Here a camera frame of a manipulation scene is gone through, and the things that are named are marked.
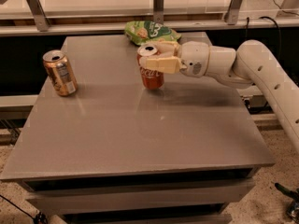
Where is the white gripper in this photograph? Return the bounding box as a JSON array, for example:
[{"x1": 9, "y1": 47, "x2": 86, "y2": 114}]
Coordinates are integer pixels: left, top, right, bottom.
[{"x1": 139, "y1": 41, "x2": 209, "y2": 77}]

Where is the red coke can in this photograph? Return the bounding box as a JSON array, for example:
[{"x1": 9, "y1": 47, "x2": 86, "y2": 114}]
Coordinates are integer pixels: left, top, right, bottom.
[{"x1": 136, "y1": 45, "x2": 164, "y2": 90}]

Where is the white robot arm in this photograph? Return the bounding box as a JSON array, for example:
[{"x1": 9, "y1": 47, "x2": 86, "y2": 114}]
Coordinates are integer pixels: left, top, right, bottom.
[{"x1": 137, "y1": 40, "x2": 299, "y2": 151}]

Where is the gold soda can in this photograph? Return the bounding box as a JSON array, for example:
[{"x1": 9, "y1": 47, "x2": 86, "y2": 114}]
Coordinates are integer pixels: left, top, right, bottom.
[{"x1": 43, "y1": 49, "x2": 78, "y2": 96}]

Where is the green chip bag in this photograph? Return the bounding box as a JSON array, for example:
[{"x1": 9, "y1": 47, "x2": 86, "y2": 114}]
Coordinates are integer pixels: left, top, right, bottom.
[{"x1": 124, "y1": 21, "x2": 181, "y2": 46}]

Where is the grey drawer cabinet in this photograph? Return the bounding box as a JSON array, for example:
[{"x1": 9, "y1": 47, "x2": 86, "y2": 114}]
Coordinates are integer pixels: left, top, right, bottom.
[{"x1": 1, "y1": 35, "x2": 274, "y2": 224}]

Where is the middle metal bracket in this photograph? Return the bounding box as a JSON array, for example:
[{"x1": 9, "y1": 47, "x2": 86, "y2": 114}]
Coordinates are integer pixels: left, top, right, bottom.
[{"x1": 153, "y1": 0, "x2": 164, "y2": 24}]

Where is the metal bracket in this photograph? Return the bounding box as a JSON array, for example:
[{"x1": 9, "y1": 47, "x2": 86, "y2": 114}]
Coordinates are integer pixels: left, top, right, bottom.
[
  {"x1": 153, "y1": 0, "x2": 164, "y2": 24},
  {"x1": 26, "y1": 0, "x2": 50, "y2": 32},
  {"x1": 224, "y1": 0, "x2": 243, "y2": 25}
]

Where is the right metal bracket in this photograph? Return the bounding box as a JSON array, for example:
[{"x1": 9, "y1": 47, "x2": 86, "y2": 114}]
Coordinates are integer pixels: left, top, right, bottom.
[{"x1": 224, "y1": 0, "x2": 243, "y2": 25}]

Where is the left metal bracket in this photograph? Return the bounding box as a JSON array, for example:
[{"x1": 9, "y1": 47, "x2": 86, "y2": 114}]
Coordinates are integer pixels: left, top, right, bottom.
[{"x1": 26, "y1": 0, "x2": 50, "y2": 32}]

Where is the green handled tool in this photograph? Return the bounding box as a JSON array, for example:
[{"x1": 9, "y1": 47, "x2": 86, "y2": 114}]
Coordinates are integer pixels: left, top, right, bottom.
[{"x1": 274, "y1": 182, "x2": 299, "y2": 222}]

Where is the black floor cable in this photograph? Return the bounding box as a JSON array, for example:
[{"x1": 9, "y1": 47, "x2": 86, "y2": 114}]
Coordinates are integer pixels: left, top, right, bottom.
[{"x1": 0, "y1": 194, "x2": 49, "y2": 224}]

